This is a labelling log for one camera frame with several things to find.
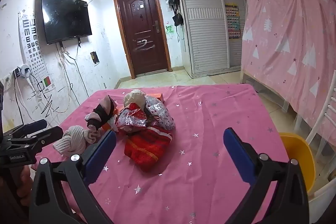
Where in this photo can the pink star-print tablecloth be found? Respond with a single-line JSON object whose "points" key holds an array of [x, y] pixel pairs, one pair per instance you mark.
{"points": [[197, 174]]}

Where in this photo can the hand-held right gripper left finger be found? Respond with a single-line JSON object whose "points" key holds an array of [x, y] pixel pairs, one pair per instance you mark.
{"points": [[101, 150]]}

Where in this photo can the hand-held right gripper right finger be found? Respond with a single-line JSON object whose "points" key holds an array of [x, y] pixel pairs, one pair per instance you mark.
{"points": [[237, 153]]}

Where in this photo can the silver printed foil bag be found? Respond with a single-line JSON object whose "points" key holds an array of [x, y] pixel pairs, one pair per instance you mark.
{"points": [[161, 115]]}

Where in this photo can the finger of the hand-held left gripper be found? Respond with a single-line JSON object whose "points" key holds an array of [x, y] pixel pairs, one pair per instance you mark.
{"points": [[44, 138], [32, 125]]}

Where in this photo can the white bed base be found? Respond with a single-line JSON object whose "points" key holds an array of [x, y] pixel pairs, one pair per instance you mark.
{"points": [[265, 92]]}

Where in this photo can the beige paper bag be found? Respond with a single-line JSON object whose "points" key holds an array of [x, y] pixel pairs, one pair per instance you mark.
{"points": [[135, 99]]}

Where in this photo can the red knitted cloth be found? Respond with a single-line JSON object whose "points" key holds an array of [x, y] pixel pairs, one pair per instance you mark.
{"points": [[147, 148]]}

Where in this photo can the small black hanging bag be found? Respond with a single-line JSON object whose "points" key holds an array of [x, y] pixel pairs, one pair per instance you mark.
{"points": [[178, 19]]}

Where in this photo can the red and silver foil wrapper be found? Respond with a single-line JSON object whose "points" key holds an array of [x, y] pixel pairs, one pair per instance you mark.
{"points": [[132, 119]]}

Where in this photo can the pink and black sock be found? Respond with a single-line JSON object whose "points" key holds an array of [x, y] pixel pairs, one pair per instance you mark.
{"points": [[101, 111]]}

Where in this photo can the pink tree-print curtain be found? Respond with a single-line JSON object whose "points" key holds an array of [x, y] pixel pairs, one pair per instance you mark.
{"points": [[288, 43]]}

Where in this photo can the person's left hand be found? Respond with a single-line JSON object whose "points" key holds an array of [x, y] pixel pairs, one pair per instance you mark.
{"points": [[25, 182]]}

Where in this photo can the eye chart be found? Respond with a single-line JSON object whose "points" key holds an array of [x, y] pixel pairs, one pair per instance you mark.
{"points": [[32, 48]]}

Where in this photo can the black wall television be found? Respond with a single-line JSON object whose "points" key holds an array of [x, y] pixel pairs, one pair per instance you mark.
{"points": [[67, 18]]}

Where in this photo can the yellow plastic bin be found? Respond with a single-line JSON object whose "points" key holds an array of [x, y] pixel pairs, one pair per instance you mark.
{"points": [[296, 153]]}

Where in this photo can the wall outlet box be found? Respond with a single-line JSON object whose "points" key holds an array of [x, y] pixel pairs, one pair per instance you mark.
{"points": [[95, 57]]}

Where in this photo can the brown door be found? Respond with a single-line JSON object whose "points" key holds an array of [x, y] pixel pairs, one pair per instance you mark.
{"points": [[143, 29]]}

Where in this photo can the white chair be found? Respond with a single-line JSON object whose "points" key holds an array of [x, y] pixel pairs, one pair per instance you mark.
{"points": [[319, 119]]}

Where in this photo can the beige knitted sock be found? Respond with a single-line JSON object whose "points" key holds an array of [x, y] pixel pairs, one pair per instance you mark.
{"points": [[74, 138]]}

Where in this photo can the orange cardboard box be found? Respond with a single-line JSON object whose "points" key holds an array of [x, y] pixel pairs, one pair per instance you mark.
{"points": [[157, 96]]}

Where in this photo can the white louvred wardrobe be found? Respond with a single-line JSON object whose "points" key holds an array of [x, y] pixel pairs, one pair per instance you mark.
{"points": [[207, 29]]}

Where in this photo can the colourful grid poster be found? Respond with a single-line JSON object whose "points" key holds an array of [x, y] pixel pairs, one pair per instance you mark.
{"points": [[232, 22]]}

